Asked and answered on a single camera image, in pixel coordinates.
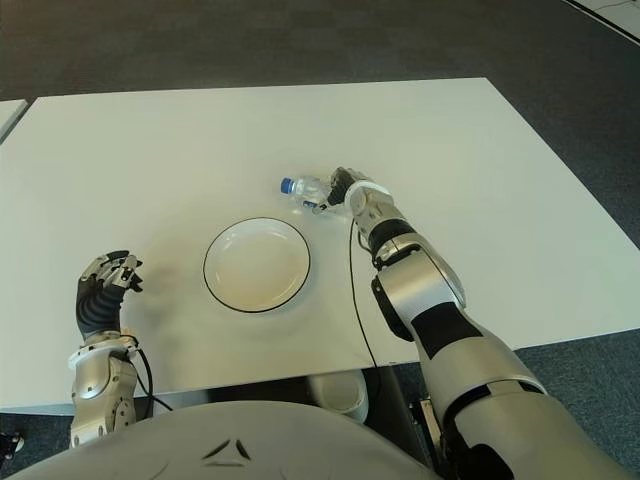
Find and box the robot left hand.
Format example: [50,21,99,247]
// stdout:
[74,249,145,341]

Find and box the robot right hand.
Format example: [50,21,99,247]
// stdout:
[319,167,371,212]

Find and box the clear water bottle blue cap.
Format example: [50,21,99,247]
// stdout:
[279,173,351,219]

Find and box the white plate black rim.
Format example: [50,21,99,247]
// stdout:
[202,215,312,315]

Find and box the black stand with caster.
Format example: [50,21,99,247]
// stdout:
[0,432,26,459]

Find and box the grey robot torso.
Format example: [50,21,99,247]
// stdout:
[9,399,441,480]

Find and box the dark metal table leg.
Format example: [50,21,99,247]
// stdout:
[367,367,426,480]

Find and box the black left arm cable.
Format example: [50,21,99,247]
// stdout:
[127,342,174,412]

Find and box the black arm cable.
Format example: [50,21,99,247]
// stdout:
[127,342,174,412]
[347,219,386,396]

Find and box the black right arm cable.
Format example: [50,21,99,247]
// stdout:
[347,219,386,396]

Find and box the metal floor bracket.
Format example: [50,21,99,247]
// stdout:
[409,397,446,480]

